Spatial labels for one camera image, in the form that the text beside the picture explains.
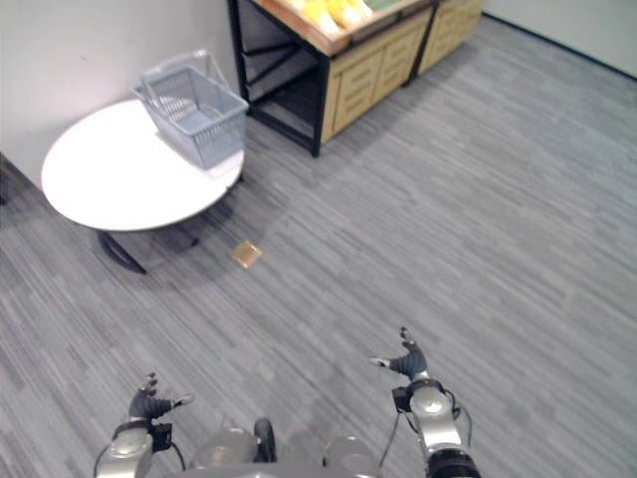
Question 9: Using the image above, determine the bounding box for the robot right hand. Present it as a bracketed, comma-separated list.
[368, 326, 430, 381]

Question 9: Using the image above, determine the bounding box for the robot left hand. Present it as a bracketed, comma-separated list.
[127, 371, 194, 422]

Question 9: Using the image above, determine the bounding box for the grey plastic shopping basket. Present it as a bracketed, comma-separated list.
[130, 48, 250, 171]

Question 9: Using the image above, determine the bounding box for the robot silver body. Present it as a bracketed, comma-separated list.
[187, 416, 380, 478]

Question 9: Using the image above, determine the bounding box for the round white table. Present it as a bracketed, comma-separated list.
[40, 98, 246, 276]

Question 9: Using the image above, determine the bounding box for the wooden produce display stand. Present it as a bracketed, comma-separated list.
[227, 0, 440, 158]

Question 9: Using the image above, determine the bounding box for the yellow vegetables pile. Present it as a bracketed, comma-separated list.
[288, 0, 375, 32]

